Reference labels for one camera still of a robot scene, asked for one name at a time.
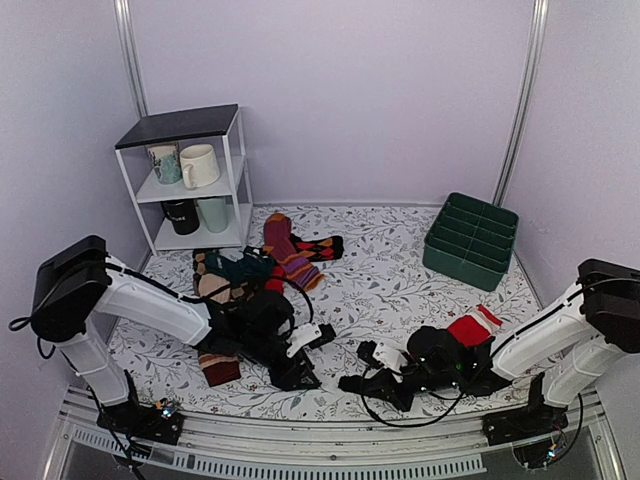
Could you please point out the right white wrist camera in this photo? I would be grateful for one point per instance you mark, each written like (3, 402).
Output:
(390, 357)

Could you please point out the green divided organizer bin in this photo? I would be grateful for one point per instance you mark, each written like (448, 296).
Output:
(471, 241)

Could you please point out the red sock in pile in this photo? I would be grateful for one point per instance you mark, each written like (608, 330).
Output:
(274, 282)

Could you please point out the maroon purple striped sock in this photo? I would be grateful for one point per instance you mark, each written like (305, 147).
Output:
(298, 269)

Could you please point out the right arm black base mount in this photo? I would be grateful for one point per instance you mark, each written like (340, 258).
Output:
(535, 418)

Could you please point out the red black argyle sock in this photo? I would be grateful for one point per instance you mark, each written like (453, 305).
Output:
(319, 250)

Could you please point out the cream white mug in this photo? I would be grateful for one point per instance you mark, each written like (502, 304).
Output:
(199, 166)

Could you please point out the pale green mug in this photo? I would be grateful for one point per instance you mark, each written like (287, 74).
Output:
(214, 213)

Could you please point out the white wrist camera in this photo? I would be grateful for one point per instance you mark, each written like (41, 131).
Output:
(390, 357)
(302, 336)

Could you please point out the red sock with white cuff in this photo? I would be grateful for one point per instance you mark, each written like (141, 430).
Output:
(475, 327)

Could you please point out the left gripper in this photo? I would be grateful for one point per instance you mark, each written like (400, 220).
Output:
(288, 378)

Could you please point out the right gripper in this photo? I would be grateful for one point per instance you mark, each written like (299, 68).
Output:
(385, 380)

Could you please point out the black mug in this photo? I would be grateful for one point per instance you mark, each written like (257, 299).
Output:
(182, 215)

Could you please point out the right aluminium corner post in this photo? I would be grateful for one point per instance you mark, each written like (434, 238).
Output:
(531, 66)

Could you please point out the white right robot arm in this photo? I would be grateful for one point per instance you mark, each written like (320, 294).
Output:
(597, 317)

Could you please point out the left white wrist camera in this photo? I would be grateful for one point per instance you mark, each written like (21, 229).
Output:
(302, 336)

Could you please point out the left aluminium corner post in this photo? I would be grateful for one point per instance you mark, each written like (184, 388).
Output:
(126, 36)

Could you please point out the white shelf with black top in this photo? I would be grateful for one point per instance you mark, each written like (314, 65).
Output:
(221, 126)

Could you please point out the beige brown striped sock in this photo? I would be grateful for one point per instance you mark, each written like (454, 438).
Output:
(217, 368)

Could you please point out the dark teal sock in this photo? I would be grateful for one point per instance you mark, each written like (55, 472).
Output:
(254, 264)

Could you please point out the floral white table mat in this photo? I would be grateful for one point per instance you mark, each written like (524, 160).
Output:
(378, 290)

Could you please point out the teal patterned mug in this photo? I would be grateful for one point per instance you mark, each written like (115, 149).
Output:
(165, 162)

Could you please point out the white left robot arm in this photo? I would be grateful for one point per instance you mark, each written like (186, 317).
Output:
(84, 279)

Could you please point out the aluminium corner post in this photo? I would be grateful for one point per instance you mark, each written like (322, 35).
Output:
(126, 36)
(531, 66)

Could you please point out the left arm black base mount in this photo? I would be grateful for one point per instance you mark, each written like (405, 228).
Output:
(161, 422)

